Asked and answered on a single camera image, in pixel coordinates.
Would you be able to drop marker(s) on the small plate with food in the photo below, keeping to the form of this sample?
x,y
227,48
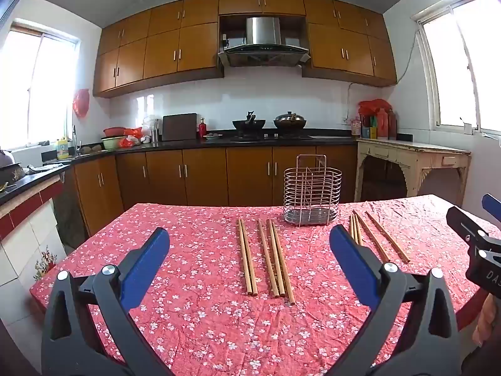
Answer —
x,y
213,137

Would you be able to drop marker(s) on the green basin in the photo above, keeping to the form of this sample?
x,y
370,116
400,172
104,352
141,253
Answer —
x,y
110,143

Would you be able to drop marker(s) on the green and yellow box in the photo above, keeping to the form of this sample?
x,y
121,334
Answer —
x,y
370,132

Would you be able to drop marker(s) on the black kitchen countertop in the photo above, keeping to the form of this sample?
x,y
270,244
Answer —
x,y
172,143

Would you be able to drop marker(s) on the steel canister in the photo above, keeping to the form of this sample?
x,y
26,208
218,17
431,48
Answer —
x,y
155,135

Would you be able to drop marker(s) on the hanging red plastic bag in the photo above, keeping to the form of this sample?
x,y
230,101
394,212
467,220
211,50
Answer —
x,y
81,103

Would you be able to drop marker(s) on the dark red sauce bottle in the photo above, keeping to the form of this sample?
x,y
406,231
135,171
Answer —
x,y
392,125

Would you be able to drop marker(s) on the dark brown cutting board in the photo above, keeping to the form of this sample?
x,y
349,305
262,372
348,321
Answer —
x,y
179,127

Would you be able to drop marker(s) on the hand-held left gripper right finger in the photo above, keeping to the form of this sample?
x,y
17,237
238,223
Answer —
x,y
352,262

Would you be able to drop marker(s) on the red floral tablecloth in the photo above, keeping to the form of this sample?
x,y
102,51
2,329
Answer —
x,y
203,321

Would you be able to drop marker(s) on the cream wooden side table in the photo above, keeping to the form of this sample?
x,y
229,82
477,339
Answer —
x,y
411,152

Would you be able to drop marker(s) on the steel range hood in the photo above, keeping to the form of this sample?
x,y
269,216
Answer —
x,y
263,31

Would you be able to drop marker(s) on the pink labelled jar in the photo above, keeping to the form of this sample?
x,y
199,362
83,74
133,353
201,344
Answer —
x,y
355,127

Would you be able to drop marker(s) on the yellow dish soap bottle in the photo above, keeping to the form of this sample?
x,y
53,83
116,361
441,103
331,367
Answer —
x,y
62,149

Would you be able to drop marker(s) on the brown base cabinets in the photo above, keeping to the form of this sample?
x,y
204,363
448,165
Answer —
x,y
203,176

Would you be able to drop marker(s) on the dark wok with lid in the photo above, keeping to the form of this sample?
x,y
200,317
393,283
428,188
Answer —
x,y
289,122

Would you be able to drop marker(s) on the small red bottle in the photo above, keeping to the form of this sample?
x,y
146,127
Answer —
x,y
202,129

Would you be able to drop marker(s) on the built-in gas stove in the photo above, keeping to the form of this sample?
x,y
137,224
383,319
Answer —
x,y
250,138

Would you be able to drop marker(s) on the white plastic bags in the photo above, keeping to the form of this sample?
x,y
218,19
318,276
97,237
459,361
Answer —
x,y
146,125

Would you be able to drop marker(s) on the white framed window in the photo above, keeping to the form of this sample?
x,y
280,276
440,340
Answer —
x,y
450,66

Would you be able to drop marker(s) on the steel faucet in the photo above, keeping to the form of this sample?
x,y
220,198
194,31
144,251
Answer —
x,y
74,137

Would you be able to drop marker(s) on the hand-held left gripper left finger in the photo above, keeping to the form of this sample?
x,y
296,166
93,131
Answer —
x,y
145,266

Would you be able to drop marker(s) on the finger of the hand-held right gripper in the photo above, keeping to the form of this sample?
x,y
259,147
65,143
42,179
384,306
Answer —
x,y
492,205
460,221

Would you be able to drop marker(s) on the white cup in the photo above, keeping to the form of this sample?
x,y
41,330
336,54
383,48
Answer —
x,y
467,128

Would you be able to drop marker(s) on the wooden chopstick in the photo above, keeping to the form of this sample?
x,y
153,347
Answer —
x,y
359,233
352,229
243,256
276,258
282,262
387,237
373,241
355,229
249,258
267,258

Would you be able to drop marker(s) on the black pan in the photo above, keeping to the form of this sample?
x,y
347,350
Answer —
x,y
9,172

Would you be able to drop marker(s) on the large sliding window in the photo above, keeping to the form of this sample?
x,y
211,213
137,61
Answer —
x,y
39,86

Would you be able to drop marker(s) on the grey kettle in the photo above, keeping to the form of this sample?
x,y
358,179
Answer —
x,y
6,159

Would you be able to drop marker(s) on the red basin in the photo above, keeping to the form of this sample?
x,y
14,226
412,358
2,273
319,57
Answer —
x,y
113,130

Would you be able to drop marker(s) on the person's right hand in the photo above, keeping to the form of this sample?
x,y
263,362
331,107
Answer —
x,y
487,317

